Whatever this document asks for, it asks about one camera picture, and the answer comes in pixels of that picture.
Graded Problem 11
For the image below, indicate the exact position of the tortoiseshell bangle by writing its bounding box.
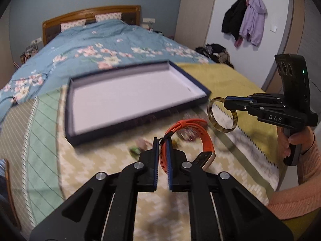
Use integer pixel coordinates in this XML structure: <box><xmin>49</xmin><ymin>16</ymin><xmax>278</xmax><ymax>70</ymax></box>
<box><xmin>207</xmin><ymin>97</ymin><xmax>238</xmax><ymax>133</ymax></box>

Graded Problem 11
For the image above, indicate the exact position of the orange smart watch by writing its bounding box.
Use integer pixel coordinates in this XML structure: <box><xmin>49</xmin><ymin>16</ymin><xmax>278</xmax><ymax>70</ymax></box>
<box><xmin>159</xmin><ymin>118</ymin><xmax>217</xmax><ymax>174</ymax></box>

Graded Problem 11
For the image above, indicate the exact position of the green jade ring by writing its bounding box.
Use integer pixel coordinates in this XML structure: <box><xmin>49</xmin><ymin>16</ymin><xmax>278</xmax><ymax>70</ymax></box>
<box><xmin>129</xmin><ymin>145</ymin><xmax>143</xmax><ymax>157</ymax></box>

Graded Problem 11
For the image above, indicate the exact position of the right forearm pink sleeve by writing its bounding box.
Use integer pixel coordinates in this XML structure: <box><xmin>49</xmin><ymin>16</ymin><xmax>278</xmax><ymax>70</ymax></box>
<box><xmin>267</xmin><ymin>138</ymin><xmax>320</xmax><ymax>220</ymax></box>

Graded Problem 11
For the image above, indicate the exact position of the right hand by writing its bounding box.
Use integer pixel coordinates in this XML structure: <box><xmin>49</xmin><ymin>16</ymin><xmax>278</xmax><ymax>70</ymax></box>
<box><xmin>277</xmin><ymin>127</ymin><xmax>315</xmax><ymax>158</ymax></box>

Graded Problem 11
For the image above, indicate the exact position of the pile of dark clothes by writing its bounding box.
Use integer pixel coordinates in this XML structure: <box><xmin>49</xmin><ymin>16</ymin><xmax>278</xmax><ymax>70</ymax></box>
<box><xmin>195</xmin><ymin>44</ymin><xmax>234</xmax><ymax>68</ymax></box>

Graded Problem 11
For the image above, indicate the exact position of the purple jacket hanging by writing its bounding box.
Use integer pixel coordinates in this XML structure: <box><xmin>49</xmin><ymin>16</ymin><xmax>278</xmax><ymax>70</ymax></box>
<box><xmin>235</xmin><ymin>0</ymin><xmax>267</xmax><ymax>48</ymax></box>

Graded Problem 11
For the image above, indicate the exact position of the black jacket hanging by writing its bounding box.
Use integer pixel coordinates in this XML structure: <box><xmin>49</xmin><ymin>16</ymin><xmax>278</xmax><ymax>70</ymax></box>
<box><xmin>221</xmin><ymin>0</ymin><xmax>247</xmax><ymax>41</ymax></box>

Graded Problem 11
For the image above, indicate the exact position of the navy shallow tray box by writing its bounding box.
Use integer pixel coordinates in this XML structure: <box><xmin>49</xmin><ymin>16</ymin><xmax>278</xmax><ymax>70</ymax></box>
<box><xmin>64</xmin><ymin>61</ymin><xmax>211</xmax><ymax>147</ymax></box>

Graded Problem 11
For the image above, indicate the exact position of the blue floral duvet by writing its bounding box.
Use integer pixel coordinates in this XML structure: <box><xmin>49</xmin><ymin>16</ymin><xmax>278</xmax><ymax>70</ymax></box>
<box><xmin>1</xmin><ymin>20</ymin><xmax>212</xmax><ymax>121</ymax></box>

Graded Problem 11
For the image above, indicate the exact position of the wooden headboard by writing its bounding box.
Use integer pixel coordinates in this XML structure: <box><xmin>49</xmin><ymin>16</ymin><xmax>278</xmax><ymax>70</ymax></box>
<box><xmin>42</xmin><ymin>5</ymin><xmax>141</xmax><ymax>46</ymax></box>

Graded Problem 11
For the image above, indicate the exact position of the right polka dot pillow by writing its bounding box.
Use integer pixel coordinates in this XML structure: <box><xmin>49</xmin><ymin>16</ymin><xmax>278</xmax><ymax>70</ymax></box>
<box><xmin>95</xmin><ymin>12</ymin><xmax>122</xmax><ymax>22</ymax></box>

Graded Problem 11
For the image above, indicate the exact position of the polka dot pillow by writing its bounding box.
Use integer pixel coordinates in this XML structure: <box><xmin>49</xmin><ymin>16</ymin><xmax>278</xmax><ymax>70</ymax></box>
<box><xmin>95</xmin><ymin>12</ymin><xmax>122</xmax><ymax>22</ymax></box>
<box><xmin>60</xmin><ymin>19</ymin><xmax>86</xmax><ymax>32</ymax></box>

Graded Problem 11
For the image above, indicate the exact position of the left polka dot pillow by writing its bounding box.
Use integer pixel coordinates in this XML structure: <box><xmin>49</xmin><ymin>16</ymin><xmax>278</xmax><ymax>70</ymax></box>
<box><xmin>60</xmin><ymin>19</ymin><xmax>86</xmax><ymax>32</ymax></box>

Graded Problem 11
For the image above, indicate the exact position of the white light switch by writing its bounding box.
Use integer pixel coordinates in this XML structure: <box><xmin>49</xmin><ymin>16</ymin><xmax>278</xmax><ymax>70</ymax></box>
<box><xmin>270</xmin><ymin>26</ymin><xmax>277</xmax><ymax>33</ymax></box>

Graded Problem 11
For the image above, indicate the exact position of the white wall socket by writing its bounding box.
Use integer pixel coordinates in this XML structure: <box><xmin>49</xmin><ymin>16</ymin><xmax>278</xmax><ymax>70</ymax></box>
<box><xmin>143</xmin><ymin>18</ymin><xmax>156</xmax><ymax>24</ymax></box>

